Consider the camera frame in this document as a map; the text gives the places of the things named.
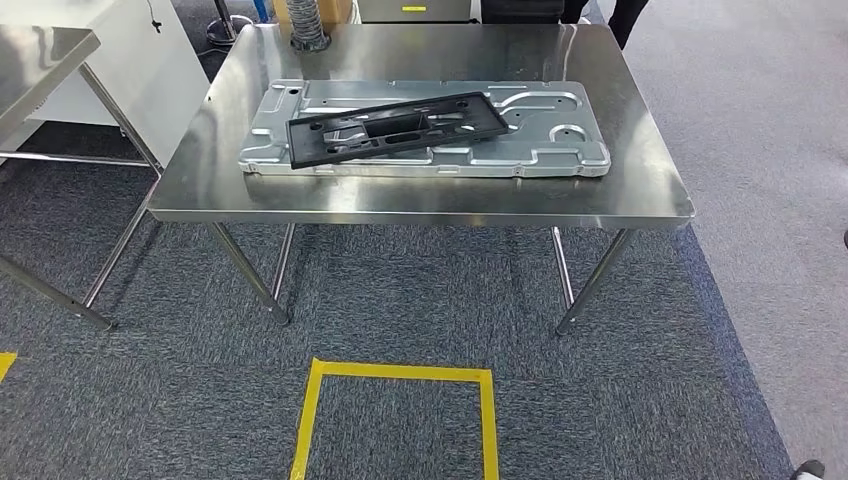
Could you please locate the white cabinet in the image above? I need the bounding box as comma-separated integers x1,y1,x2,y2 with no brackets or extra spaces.
0,0,212,170

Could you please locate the silver pressed metal panel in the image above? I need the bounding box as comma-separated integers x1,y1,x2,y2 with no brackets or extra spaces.
238,79,612,179

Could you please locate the silver stanchion with round base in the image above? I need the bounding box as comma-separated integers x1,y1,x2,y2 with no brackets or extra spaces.
206,0,254,48

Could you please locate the black equipment case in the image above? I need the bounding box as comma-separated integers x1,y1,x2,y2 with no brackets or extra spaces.
480,0,564,26

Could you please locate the brown cardboard box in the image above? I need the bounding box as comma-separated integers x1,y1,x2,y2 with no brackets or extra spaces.
272,0,354,26

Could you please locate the grey ribbed hose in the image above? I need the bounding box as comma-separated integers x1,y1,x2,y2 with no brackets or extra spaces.
284,0,331,53

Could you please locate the silver metal case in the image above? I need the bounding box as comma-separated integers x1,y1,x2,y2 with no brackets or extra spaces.
356,0,473,24

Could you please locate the person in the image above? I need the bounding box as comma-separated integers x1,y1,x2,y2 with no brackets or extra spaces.
559,0,652,51

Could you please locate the stainless steel workbench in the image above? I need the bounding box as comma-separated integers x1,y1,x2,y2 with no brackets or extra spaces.
146,23,697,337

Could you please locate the stainless steel table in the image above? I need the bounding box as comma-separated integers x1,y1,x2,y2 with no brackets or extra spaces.
0,25,164,333

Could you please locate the black plastic panel part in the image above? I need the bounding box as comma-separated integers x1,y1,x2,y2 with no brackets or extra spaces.
286,91,510,171

